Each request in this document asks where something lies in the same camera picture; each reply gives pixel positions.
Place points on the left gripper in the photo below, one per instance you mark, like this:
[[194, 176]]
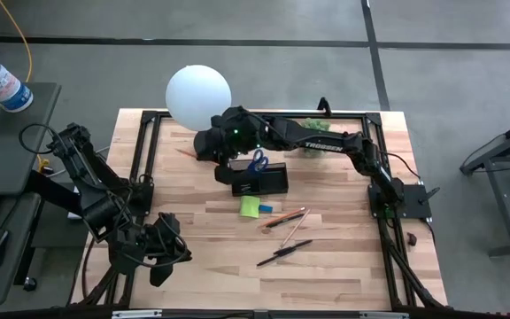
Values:
[[162, 243]]

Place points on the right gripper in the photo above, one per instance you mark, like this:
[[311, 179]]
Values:
[[241, 133]]

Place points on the pencil with pink eraser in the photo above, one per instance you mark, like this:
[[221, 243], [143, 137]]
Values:
[[186, 153]]

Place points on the green sticky note pad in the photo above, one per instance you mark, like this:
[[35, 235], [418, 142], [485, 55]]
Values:
[[249, 207]]

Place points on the black pen with scale print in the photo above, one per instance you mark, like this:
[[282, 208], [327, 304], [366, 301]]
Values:
[[269, 260]]

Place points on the orange pencil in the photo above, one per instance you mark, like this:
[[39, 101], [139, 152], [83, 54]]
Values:
[[283, 216]]

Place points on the plain black pen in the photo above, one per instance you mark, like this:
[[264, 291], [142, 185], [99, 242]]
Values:
[[301, 245], [286, 220]]

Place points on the light wooden pencil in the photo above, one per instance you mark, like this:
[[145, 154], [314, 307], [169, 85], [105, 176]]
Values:
[[295, 228]]

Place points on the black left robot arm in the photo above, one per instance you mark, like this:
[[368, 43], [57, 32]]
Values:
[[100, 208]]

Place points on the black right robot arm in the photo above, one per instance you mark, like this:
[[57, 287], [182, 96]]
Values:
[[326, 144]]

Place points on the black mesh desk organizer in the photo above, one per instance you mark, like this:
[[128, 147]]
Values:
[[272, 181]]

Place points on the white globe table lamp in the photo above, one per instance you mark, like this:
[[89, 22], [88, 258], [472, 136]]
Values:
[[197, 97]]

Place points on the green potted plant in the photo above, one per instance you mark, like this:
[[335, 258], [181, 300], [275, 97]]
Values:
[[317, 124]]

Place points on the small blue eraser block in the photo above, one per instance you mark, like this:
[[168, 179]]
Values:
[[266, 208]]

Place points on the black caster knob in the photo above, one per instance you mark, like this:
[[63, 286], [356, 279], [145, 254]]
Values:
[[29, 284]]

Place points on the small brown object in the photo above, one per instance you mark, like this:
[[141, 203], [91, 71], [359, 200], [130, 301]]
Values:
[[412, 239]]

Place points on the black side desk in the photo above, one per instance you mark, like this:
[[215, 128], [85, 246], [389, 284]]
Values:
[[11, 146]]

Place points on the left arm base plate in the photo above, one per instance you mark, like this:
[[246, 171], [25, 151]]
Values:
[[145, 204]]

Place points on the silver metal bracket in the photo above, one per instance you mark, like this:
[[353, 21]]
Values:
[[137, 314], [383, 315]]

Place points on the black frame clamp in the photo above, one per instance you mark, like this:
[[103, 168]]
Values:
[[324, 108]]

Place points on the black aluminium table frame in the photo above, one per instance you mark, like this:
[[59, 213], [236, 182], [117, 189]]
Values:
[[348, 114]]

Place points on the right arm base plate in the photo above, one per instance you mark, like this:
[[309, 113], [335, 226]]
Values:
[[416, 201]]

